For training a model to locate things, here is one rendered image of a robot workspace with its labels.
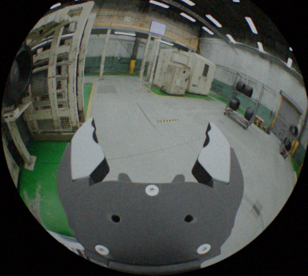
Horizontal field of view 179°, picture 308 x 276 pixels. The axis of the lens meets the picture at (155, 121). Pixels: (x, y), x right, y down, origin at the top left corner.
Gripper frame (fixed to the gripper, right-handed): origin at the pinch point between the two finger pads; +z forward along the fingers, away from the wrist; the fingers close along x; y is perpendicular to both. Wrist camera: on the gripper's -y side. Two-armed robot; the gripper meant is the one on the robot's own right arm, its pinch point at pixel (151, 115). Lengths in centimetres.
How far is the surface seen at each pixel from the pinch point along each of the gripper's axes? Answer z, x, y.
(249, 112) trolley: 241, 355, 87
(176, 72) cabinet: 414, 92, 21
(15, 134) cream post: 11, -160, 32
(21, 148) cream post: 11, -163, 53
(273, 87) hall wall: 435, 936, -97
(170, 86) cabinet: 411, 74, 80
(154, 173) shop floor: 63, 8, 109
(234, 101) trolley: 315, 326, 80
